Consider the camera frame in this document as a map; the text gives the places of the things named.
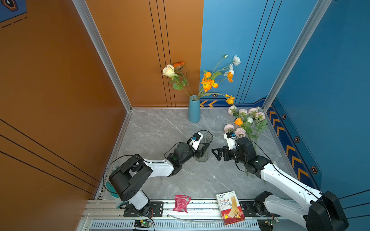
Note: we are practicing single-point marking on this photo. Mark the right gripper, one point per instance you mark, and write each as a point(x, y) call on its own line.
point(226, 151)

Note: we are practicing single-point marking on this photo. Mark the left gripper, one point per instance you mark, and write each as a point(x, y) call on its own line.
point(199, 154)

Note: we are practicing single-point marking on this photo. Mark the clear ribbed glass vase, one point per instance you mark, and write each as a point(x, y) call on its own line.
point(207, 139)

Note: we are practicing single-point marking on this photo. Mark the pink carnation spray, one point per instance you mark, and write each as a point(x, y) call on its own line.
point(239, 148)

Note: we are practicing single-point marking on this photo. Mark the teal ceramic vase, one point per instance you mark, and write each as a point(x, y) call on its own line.
point(194, 109)

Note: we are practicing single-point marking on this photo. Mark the pink rose spray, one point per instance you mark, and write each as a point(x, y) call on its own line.
point(254, 119)

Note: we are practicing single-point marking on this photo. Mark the white rose flower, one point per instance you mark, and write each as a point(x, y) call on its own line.
point(168, 71)

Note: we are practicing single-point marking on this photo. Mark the white ranunculus spray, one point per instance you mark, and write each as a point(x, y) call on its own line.
point(226, 73)

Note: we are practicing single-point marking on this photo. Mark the orange gerbera flower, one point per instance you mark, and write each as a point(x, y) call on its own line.
point(180, 80)

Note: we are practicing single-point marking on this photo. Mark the yellow orange poppy spray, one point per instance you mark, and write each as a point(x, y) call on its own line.
point(207, 84)

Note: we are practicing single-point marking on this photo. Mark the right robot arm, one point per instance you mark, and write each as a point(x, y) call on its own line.
point(310, 208)

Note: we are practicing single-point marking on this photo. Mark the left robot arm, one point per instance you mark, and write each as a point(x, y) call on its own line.
point(127, 179)

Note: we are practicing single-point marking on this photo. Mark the yellow rose flower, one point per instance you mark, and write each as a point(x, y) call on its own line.
point(239, 122)

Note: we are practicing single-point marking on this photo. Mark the pink snack packet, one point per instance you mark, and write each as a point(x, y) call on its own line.
point(181, 203)

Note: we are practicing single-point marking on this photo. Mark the red bandage box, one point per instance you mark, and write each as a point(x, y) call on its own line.
point(230, 208)

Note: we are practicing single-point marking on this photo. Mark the right green circuit board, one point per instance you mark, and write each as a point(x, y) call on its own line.
point(272, 220)

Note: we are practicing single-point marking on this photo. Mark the green circuit board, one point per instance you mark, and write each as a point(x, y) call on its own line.
point(272, 220)
point(142, 225)

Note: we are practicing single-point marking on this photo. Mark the left green circuit board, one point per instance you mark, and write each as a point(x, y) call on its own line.
point(142, 225)

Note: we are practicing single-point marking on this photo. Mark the green rubber glove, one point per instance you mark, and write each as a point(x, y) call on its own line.
point(111, 187)

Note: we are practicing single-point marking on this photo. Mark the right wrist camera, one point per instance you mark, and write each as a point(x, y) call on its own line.
point(231, 140)

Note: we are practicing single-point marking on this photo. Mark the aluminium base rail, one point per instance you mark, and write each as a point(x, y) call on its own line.
point(203, 215)

